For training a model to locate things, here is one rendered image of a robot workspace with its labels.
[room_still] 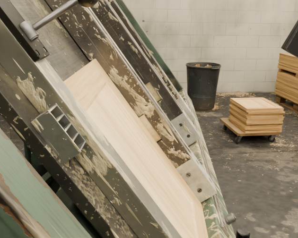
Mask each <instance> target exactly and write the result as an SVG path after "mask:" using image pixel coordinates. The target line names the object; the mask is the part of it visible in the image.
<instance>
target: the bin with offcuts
mask: <svg viewBox="0 0 298 238"><path fill-rule="evenodd" d="M220 67H221V65H220V64H218V63H212V62H190V63H186V70H187V94H188V96H189V97H190V99H191V100H192V103H193V106H194V109H195V110H196V111H210V110H212V109H213V108H214V104H215V98H216V91H217V85H218V79H219V71H220Z"/></svg>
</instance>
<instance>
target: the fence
mask: <svg viewBox="0 0 298 238"><path fill-rule="evenodd" d="M0 64H1V65H2V67H3V68H4V69H5V70H6V72H7V73H8V74H9V76H10V77H11V78H12V79H13V81H14V82H15V83H16V84H17V86H18V87H19V88H20V89H21V91H22V92H23V93H24V94H25V96H26V97H27V98H28V99H29V101H30V102H31V103H32V104H33V106H34V107H35V108H36V109H37V111H38V112H39V113H40V114H41V113H43V112H44V111H46V110H47V109H48V108H50V107H51V106H53V105H54V104H57V105H58V106H59V107H60V109H61V110H62V111H63V112H64V114H65V115H66V116H67V118H68V119H69V120H70V121H71V123H72V124H73V125H74V127H75V128H76V129H77V131H79V133H80V134H81V135H82V137H83V138H84V139H85V141H86V142H87V143H85V144H84V146H83V148H82V150H81V153H79V154H78V155H76V156H75V158H76V160H77V161H78V162H79V163H80V165H81V166H82V167H83V168H84V170H85V171H86V172H87V173H88V175H89V176H90V177H91V178H92V179H93V181H94V182H95V183H96V185H97V186H98V187H99V188H100V190H101V191H102V192H103V193H104V195H105V196H106V197H107V198H108V200H109V201H110V202H111V203H112V205H113V206H114V207H115V209H116V210H117V211H118V212H119V214H120V215H121V216H122V217H123V218H124V220H125V221H126V222H127V223H128V225H129V226H130V227H131V228H132V230H133V231H134V232H135V234H136V235H137V236H138V237H139V238H182V237H181V235H180V234H179V233H178V232H177V230H176V229H175V228H174V226H173V225H172V223H171V222H170V221H169V220H168V218H167V217H166V216H165V215H164V213H163V212H162V211H161V209H160V208H159V207H158V205H157V204H156V203H155V201H154V200H153V199H152V197H151V196H150V195H149V193H148V192H147V191H146V189H145V188H144V187H143V185H142V184H141V183H140V182H139V181H138V179H137V178H136V177H135V175H134V174H133V173H132V171H131V170H130V169H129V167H128V166H127V165H126V163H125V162H124V161H123V159H122V158H121V157H120V155H119V154H118V153H117V151H116V150H115V149H114V148H113V146H112V145H111V144H110V142H109V141H108V140H107V138H106V137H105V136H104V134H103V133H102V132H101V131H100V129H99V128H98V127H97V125H96V124H95V123H94V121H93V120H92V119H91V117H90V116H89V115H88V114H87V112H86V111H85V110H84V108H83V107H82V106H81V104H80V103H79V102H78V100H77V99H76V98H75V96H74V95H73V94H72V92H71V91H70V90H69V89H68V87H67V86H66V85H65V83H64V82H63V81H62V80H61V78H60V77H59V76H58V74H57V73H56V72H55V70H54V69H53V68H52V66H51V65H50V64H49V62H48V61H47V60H46V58H44V59H41V60H39V61H36V62H34V61H33V60H32V58H31V57H30V56H29V55H28V53H27V52H26V50H25V49H24V48H23V47H22V45H21V44H20V43H19V41H18V40H17V39H16V38H15V36H14V35H13V33H12V32H11V31H10V30H9V29H8V27H7V26H6V25H5V23H4V22H3V21H2V20H1V18H0Z"/></svg>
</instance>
